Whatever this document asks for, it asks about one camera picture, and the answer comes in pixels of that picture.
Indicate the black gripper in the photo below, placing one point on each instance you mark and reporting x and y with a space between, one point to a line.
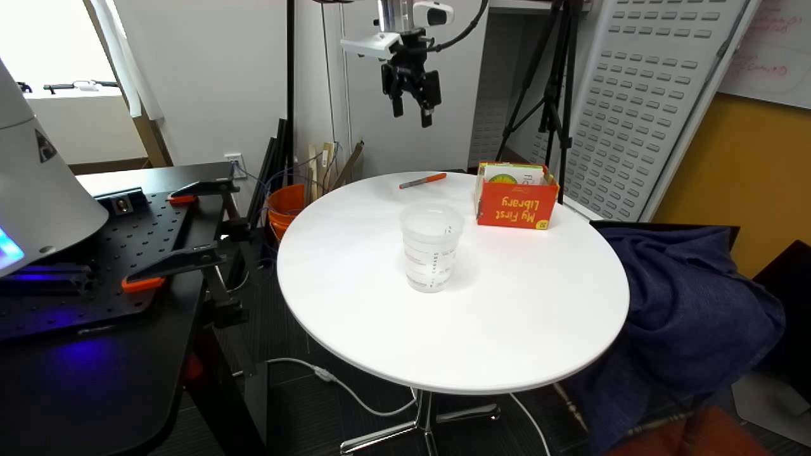
405 75

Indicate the orange and grey pen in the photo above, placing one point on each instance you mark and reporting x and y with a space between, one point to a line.
424 177

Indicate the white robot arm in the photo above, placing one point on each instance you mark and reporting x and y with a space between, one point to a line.
43 209

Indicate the clear plastic cup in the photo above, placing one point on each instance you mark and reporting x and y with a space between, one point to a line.
429 245

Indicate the orange book box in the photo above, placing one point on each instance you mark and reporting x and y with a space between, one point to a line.
514 195

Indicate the orange bucket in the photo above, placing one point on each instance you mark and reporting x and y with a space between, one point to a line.
284 207

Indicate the white round table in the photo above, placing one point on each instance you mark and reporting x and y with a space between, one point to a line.
523 307

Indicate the white perforated panel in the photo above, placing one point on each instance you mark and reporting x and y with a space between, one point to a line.
650 77

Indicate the dark blue cloth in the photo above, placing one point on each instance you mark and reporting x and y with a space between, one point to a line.
693 328

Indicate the black perforated workbench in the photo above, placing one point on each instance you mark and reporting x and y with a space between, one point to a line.
92 370

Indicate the black camera tripod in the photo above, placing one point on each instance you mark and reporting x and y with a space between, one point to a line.
555 101

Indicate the upper orange-handled clamp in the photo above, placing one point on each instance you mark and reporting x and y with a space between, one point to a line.
189 193

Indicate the orange-handled clamp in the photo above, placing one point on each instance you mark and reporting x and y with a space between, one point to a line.
189 193
177 262

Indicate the lower orange-handled clamp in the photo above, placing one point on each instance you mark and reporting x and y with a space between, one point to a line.
177 262

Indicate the whiteboard on wall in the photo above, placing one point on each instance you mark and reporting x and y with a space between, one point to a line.
774 60

